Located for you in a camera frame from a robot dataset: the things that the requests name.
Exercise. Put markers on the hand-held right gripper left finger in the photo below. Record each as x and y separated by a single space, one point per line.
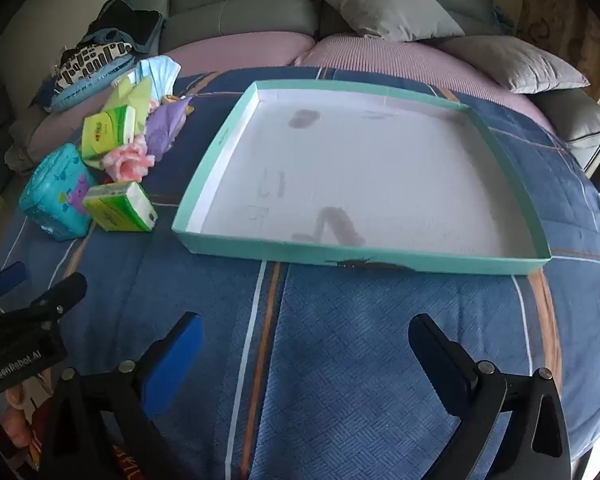
177 360

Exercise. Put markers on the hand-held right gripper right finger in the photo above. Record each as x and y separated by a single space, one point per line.
437 355

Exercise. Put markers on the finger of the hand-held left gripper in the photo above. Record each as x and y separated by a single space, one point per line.
60 292
7 280

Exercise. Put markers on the pink white fluffy scrunchie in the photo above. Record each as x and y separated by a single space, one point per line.
127 162

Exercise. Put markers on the teal shallow cardboard box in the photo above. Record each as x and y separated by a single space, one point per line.
360 170

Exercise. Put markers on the person's left hand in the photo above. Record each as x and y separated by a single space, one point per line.
17 425

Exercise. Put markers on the blue plaid blanket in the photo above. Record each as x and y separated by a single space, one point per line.
355 360

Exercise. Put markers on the teal printed wipes pack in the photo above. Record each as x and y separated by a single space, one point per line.
55 195

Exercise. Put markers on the green tissue pack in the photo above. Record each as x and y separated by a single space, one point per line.
120 205
105 132

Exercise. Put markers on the pink ribbed seat cushion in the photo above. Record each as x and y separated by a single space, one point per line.
240 47
380 55
50 135

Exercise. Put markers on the purple cloth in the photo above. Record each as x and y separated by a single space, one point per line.
162 127

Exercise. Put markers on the light blue inflatable cushion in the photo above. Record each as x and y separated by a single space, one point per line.
80 92

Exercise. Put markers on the yellow-green cloth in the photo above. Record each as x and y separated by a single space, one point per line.
130 92

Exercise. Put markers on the light blue face mask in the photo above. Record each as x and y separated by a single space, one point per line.
155 70

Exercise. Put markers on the grey pillow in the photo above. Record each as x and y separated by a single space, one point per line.
575 125
390 7
515 62

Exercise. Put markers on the grey leather sofa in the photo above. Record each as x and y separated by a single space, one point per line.
240 0

